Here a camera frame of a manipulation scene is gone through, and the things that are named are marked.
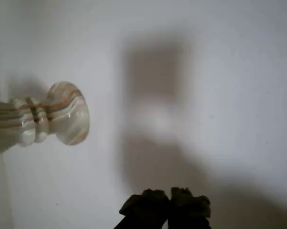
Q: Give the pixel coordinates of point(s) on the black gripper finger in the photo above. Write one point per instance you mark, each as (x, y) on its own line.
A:
(146, 210)
(188, 210)

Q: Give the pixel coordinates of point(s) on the marble onyx vase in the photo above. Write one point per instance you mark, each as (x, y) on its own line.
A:
(67, 119)

